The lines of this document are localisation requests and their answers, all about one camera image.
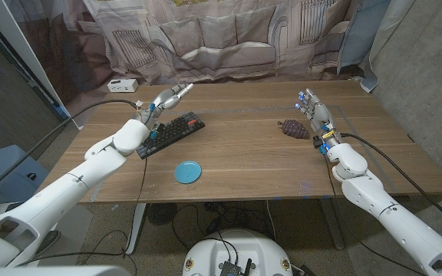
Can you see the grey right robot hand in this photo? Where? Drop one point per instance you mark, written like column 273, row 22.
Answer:
column 320, row 115

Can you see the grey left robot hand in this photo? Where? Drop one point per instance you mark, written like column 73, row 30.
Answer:
column 163, row 101

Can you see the black mechanical keyboard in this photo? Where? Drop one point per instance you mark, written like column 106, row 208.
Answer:
column 179, row 130

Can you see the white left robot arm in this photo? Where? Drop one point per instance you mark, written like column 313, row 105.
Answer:
column 71, row 188

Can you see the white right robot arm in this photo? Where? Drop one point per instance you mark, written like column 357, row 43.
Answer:
column 401, row 226

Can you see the round blue coaster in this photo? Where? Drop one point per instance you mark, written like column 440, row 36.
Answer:
column 187, row 172

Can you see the dark purple grape bunch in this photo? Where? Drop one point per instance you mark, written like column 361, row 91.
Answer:
column 294, row 129

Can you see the white power box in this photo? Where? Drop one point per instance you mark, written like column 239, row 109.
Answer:
column 123, row 85

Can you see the printed sofa backdrop cloth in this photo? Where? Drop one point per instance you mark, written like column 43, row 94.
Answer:
column 221, row 38

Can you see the grey table leg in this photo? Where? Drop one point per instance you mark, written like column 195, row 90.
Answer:
column 332, row 226

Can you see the round black floor fan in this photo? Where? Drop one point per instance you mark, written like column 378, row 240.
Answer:
column 162, row 213

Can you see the white upright panel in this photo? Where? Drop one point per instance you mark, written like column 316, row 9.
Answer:
column 42, row 76

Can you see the white table leg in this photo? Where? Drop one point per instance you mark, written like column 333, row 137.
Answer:
column 135, row 228

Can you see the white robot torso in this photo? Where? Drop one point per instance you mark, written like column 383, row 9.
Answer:
column 240, row 245

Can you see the white floor plate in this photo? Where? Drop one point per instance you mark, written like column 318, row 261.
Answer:
column 77, row 234

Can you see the blue plastic bin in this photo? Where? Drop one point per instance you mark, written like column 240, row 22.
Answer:
column 14, row 153

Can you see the black electronics board on torso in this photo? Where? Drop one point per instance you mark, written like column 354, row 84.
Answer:
column 231, row 268

